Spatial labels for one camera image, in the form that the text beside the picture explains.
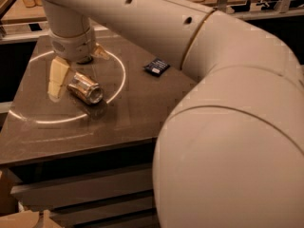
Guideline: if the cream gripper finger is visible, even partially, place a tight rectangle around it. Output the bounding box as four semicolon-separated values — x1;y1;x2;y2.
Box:
47;56;72;102
93;44;110;60

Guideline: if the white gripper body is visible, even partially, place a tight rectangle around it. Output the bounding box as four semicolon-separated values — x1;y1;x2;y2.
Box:
49;25;96;62

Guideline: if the orange soda can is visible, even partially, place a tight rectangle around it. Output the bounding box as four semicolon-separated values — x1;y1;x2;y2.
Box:
66;72;104;105

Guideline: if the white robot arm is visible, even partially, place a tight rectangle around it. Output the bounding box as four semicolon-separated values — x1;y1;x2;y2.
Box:
45;0;304;228

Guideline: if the green soda can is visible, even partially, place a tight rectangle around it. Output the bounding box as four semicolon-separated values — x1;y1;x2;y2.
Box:
77;56;93;65

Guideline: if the blue snack packet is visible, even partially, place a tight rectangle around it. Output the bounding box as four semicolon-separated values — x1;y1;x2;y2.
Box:
143;58;170;77

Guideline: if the right orange jar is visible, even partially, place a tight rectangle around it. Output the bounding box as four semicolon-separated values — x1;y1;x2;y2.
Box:
34;0;43;7

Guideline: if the grey drawer cabinet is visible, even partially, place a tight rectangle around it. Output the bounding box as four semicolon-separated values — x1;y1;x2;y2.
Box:
0;30;194;228

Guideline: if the top grey drawer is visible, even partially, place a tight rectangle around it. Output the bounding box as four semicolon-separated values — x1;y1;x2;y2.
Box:
11;164;152;210

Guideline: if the grey drawer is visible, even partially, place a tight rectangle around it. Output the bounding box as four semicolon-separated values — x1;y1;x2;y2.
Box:
50;192;154;226
74;209;160;228
11;164;152;210

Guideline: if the middle grey drawer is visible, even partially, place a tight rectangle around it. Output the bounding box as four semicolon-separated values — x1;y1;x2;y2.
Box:
50;192;154;226

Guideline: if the bottom grey drawer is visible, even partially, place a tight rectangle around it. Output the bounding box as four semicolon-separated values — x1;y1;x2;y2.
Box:
74;209;160;228

